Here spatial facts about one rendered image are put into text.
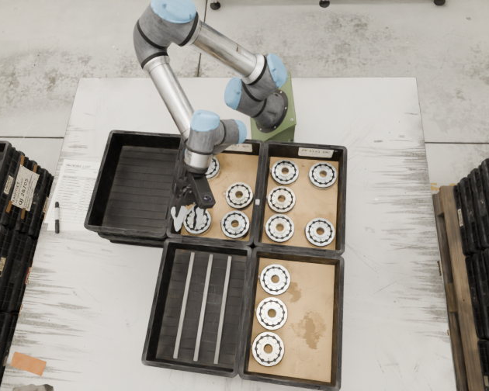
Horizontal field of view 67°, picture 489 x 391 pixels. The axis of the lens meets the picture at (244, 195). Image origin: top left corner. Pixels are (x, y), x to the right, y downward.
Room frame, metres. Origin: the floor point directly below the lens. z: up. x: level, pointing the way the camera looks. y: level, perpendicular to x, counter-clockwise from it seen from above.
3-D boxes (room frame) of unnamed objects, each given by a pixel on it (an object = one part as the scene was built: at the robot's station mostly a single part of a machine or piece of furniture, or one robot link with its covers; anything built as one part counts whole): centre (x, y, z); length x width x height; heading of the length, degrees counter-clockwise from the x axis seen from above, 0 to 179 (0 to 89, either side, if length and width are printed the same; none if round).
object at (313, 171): (0.51, -0.30, 0.86); 0.10 x 0.10 x 0.01
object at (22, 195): (0.96, 1.13, 0.41); 0.31 x 0.02 x 0.16; 166
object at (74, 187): (0.72, 0.71, 0.70); 0.33 x 0.23 x 0.01; 166
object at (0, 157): (0.98, 1.29, 0.37); 0.40 x 0.30 x 0.45; 166
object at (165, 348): (0.14, 0.21, 0.87); 0.40 x 0.30 x 0.11; 162
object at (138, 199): (0.61, 0.38, 0.87); 0.40 x 0.30 x 0.11; 162
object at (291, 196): (0.45, -0.13, 0.86); 0.10 x 0.10 x 0.01
